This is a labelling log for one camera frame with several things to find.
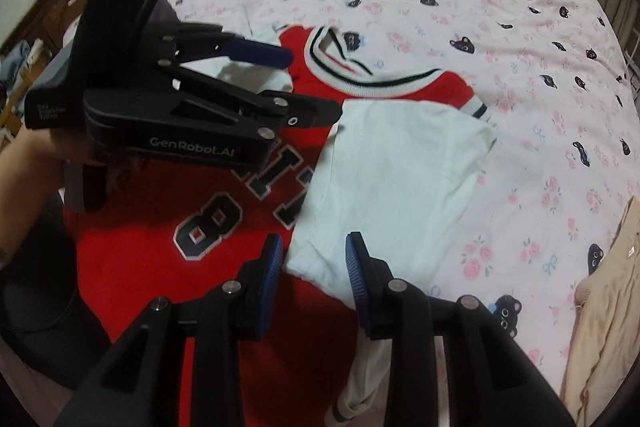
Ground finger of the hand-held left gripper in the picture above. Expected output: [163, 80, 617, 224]
[160, 62, 344, 140]
[160, 22, 295, 68]

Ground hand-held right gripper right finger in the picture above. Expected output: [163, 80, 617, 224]
[346, 231, 576, 427]

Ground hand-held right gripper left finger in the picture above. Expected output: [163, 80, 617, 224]
[52, 234, 285, 427]

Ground red and white jersey shirt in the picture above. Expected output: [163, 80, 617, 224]
[60, 24, 498, 427]

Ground person's left forearm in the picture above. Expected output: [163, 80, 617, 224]
[0, 127, 91, 270]

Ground blue grey clothes pile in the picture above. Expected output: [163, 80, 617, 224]
[0, 39, 51, 128]

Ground person's left hand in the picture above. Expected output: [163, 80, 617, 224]
[105, 157, 151, 190]

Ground dark purple cloth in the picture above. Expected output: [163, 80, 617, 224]
[150, 0, 181, 28]

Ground pink cat print blanket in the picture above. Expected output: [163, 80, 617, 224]
[145, 0, 636, 403]

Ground beige garment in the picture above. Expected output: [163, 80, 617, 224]
[560, 196, 640, 427]

